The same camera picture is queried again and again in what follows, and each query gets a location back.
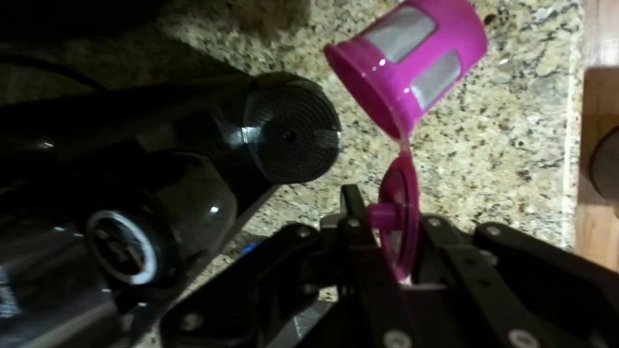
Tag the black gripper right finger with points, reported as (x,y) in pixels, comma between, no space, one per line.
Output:
(504,288)

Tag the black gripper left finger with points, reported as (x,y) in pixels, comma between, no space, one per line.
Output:
(252,299)

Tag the purple reusable coffee pod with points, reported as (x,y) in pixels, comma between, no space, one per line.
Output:
(397,69)

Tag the black Keurig coffee machine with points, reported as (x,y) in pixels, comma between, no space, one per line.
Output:
(115,199)

